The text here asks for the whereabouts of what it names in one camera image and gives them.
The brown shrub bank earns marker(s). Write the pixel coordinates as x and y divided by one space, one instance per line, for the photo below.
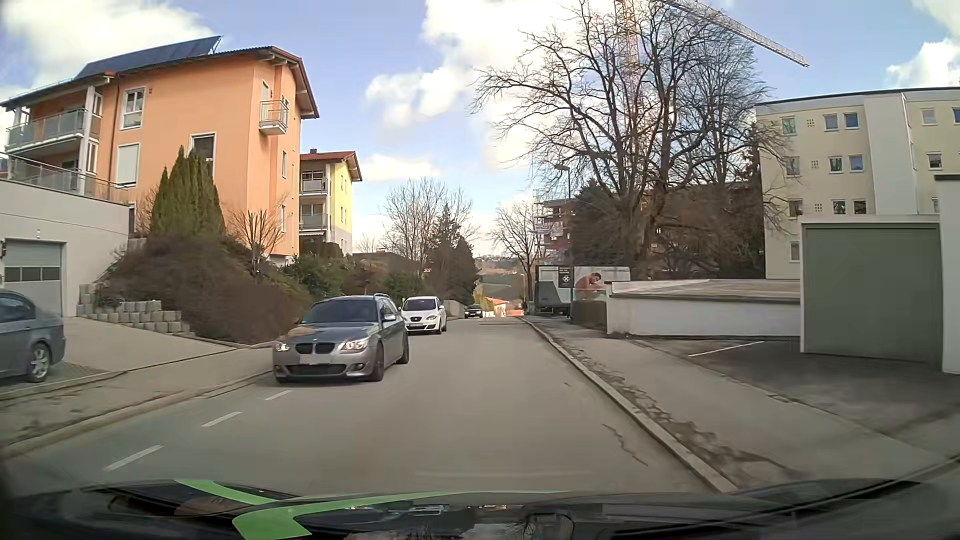
210 289

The small bare tree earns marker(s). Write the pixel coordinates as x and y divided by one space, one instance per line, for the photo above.
255 232

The grey estate car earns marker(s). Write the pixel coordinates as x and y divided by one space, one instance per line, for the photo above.
341 341

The construction crane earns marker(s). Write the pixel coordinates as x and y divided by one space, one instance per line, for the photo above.
720 26

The stone block retaining wall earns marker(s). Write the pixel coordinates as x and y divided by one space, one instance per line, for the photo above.
131 311

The large bare tree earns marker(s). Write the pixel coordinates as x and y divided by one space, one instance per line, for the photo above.
637 150

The yellow apartment building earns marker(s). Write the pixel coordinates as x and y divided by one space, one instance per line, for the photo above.
330 199

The grey pavement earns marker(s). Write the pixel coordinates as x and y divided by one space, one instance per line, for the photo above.
112 397
720 420

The dark conifer tree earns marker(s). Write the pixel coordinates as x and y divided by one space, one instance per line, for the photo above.
454 262

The grey parked car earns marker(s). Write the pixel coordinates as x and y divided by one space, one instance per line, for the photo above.
22 337

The grey garage with terrace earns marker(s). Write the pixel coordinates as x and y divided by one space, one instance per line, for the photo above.
67 240

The orange apartment building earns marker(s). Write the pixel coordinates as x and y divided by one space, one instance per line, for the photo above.
187 120

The car's own bonnet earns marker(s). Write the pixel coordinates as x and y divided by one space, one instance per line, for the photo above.
480 517

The conifer bush group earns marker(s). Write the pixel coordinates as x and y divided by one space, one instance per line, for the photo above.
187 199

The green bushes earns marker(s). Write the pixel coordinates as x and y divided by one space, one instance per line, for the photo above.
352 279

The dark car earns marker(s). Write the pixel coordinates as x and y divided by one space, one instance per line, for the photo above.
473 310

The green garage door building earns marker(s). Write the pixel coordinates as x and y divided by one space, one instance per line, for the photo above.
874 289

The street lamp post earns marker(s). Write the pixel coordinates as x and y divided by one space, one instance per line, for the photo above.
568 225

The cream apartment building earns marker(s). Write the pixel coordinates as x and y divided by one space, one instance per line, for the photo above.
847 165

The billboard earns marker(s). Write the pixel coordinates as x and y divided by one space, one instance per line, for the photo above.
581 285

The asphalt forecourt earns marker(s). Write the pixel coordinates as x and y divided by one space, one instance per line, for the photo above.
840 382

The white car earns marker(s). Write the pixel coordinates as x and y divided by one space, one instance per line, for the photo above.
422 313

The building under scaffolding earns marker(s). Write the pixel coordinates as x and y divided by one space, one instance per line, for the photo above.
553 229

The road markings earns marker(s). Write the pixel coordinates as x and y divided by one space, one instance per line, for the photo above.
133 457

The low white garage building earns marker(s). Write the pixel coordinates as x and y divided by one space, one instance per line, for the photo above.
705 307

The grey asphalt road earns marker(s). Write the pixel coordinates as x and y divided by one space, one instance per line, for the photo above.
480 405

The paved driveway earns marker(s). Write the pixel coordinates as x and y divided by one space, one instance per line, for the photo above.
127 346

